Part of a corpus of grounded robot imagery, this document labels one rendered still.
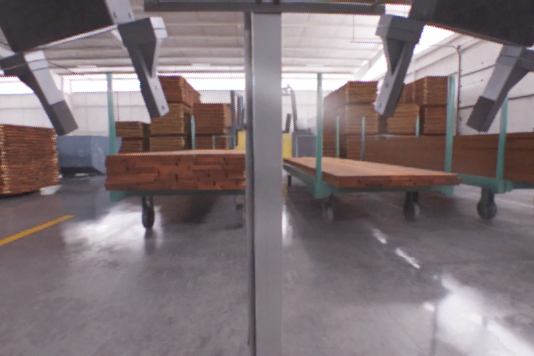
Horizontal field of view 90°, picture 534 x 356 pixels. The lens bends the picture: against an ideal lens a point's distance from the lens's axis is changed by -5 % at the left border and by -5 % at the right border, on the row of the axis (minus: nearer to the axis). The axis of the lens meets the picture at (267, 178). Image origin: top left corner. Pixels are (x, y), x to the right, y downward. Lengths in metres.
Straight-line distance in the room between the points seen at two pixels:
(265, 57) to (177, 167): 1.46
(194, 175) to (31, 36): 1.65
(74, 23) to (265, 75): 0.37
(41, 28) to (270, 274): 0.57
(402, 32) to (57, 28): 0.35
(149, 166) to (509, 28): 1.94
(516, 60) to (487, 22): 0.07
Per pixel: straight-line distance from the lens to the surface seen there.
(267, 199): 0.61
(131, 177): 2.11
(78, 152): 7.20
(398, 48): 0.36
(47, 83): 0.44
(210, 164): 1.96
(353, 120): 10.17
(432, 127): 11.40
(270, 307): 0.70
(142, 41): 0.34
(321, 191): 2.27
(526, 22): 0.41
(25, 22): 0.40
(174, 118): 9.93
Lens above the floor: 0.70
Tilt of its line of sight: 6 degrees down
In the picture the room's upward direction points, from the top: straight up
